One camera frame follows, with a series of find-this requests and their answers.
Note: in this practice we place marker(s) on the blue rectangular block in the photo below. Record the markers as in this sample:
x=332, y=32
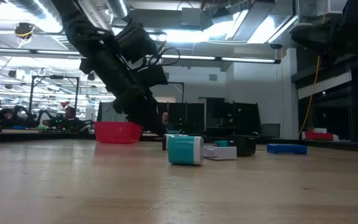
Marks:
x=286, y=149

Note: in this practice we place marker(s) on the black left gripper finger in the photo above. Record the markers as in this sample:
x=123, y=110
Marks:
x=127, y=101
x=152, y=119

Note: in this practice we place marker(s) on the grey partition panel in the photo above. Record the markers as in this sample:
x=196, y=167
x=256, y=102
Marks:
x=109, y=113

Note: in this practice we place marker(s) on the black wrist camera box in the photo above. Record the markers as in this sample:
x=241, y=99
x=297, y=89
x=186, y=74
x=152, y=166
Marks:
x=135, y=40

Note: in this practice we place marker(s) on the silver ceiling duct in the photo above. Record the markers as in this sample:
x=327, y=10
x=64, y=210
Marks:
x=117, y=7

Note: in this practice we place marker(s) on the black metal frame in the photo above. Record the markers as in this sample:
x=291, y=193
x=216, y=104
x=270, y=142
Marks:
x=54, y=77
x=179, y=90

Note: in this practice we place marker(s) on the red box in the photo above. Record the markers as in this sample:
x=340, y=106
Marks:
x=319, y=136

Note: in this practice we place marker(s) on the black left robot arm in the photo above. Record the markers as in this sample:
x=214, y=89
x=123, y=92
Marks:
x=79, y=28

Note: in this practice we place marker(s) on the teal and white wall charger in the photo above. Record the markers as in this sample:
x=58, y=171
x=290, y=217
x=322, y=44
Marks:
x=185, y=151

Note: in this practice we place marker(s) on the black partition panels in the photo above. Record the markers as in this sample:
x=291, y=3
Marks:
x=191, y=116

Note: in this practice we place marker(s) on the round ceiling camera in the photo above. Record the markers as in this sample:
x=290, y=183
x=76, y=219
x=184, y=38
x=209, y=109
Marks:
x=24, y=30

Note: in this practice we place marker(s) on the red plastic basket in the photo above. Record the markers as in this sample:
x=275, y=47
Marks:
x=117, y=132

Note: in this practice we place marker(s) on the white adapter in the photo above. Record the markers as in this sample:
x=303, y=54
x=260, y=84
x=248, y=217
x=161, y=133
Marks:
x=221, y=153

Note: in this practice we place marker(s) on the small teal adapter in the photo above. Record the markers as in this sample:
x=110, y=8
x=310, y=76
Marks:
x=221, y=143

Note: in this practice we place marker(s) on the long ceiling light bar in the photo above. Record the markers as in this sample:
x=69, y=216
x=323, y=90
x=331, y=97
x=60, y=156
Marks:
x=247, y=59

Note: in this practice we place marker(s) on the black background robot arms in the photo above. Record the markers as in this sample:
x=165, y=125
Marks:
x=26, y=116

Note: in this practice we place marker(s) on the person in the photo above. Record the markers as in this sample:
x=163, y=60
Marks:
x=166, y=122

